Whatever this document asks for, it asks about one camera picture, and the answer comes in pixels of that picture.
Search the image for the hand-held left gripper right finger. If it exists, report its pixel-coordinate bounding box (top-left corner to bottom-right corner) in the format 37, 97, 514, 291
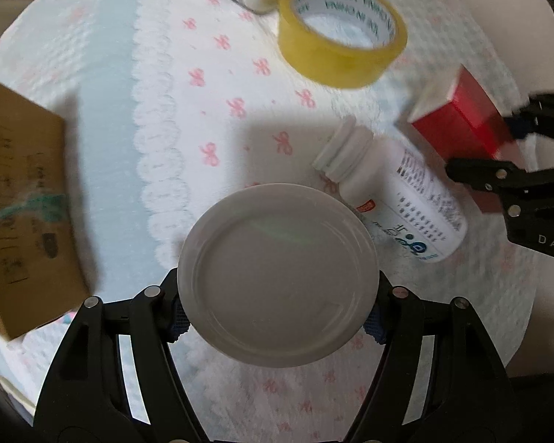
346, 269, 523, 443

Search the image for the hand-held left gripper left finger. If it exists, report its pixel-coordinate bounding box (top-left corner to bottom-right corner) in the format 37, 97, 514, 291
32, 269, 200, 443

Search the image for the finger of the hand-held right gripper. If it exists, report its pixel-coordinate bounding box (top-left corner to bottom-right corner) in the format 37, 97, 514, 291
505, 91, 554, 145
445, 157, 554, 216

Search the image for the red box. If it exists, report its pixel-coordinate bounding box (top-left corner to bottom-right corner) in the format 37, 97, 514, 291
406, 65, 514, 158

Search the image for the white round plastic lid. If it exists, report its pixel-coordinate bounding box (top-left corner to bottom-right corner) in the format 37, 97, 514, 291
177, 185, 380, 370

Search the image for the white pill bottle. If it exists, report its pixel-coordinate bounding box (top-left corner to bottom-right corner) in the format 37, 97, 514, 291
310, 115, 469, 264

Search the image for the brown cardboard box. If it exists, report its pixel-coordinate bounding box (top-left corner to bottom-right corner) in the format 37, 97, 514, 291
0, 79, 91, 340

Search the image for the yellow tape roll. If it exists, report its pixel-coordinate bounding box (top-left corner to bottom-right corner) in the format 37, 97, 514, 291
277, 0, 408, 90

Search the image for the white pink-bow printed cloth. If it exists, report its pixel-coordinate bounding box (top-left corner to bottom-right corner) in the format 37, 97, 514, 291
0, 0, 538, 443

